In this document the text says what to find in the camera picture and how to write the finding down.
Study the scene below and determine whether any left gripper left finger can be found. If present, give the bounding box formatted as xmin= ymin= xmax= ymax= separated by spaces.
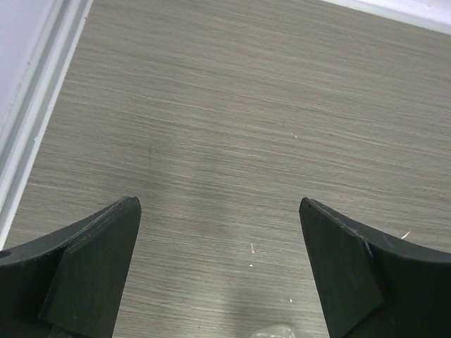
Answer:
xmin=1 ymin=196 xmax=142 ymax=337

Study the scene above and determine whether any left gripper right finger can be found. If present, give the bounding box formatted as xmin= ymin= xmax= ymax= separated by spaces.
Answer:
xmin=299 ymin=197 xmax=450 ymax=337

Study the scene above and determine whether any clear plastic water bottle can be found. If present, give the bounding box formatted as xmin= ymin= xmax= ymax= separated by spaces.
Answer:
xmin=251 ymin=324 xmax=297 ymax=338

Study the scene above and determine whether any aluminium frame rail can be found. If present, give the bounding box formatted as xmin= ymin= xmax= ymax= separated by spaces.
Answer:
xmin=1 ymin=1 xmax=92 ymax=243

